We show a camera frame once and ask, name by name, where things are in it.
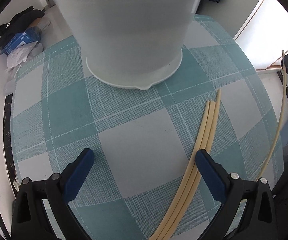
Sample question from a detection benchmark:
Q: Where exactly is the teal plaid tablecloth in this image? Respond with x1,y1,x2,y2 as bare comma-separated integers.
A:
11,15,277,239

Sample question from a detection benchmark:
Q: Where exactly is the black clothes pile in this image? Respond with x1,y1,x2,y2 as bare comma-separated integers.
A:
0,6,44,49

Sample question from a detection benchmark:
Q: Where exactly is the white utensil holder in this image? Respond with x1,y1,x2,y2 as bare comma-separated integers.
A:
54,0,200,90

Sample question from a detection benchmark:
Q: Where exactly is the blue cardboard box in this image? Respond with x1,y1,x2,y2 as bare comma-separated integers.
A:
0,27,41,56

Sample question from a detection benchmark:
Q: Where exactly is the grey plastic parcel bag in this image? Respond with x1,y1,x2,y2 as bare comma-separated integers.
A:
4,68,17,96

